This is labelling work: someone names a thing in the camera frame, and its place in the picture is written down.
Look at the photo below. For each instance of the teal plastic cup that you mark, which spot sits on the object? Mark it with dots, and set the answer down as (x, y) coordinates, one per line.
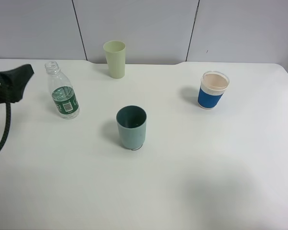
(131, 121)

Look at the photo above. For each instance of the pale yellow plastic cup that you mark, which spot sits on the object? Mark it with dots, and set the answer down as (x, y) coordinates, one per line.
(115, 56)

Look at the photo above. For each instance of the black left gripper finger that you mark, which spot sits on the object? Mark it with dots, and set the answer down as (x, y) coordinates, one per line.
(13, 83)

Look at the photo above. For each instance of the clear plastic water bottle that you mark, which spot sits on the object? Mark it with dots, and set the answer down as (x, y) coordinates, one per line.
(61, 91)

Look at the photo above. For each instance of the blue sleeved paper cup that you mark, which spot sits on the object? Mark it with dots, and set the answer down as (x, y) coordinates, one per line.
(212, 87)

